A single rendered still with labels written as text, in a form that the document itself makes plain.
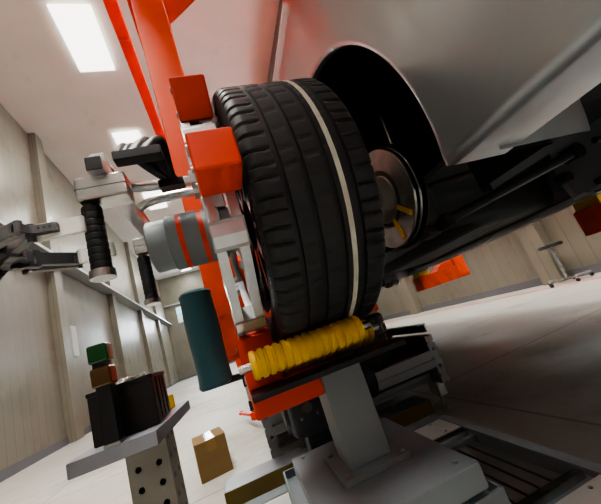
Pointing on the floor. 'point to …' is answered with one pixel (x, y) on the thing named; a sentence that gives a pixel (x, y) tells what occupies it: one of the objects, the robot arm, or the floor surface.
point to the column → (157, 474)
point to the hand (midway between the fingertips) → (95, 238)
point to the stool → (561, 265)
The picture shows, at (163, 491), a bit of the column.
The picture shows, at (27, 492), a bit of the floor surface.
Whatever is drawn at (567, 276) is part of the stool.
